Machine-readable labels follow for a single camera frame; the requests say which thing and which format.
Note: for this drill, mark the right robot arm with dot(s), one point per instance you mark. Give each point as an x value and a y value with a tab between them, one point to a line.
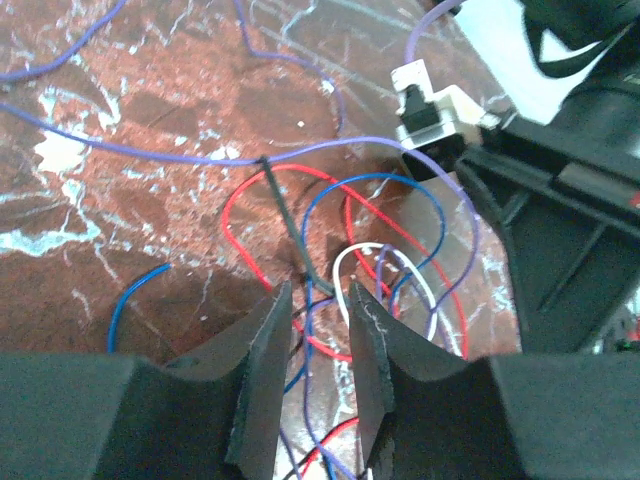
597	38

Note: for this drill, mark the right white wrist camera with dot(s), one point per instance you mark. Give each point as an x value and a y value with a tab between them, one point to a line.
428	117

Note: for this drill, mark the black zip tie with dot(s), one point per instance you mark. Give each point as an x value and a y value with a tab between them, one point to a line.
293	232

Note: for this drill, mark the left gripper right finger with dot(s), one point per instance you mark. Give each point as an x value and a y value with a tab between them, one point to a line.
425	413

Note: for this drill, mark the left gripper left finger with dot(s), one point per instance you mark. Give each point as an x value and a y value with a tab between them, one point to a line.
212	413

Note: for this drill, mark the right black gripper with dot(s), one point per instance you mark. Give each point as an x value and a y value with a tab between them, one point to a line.
564	198

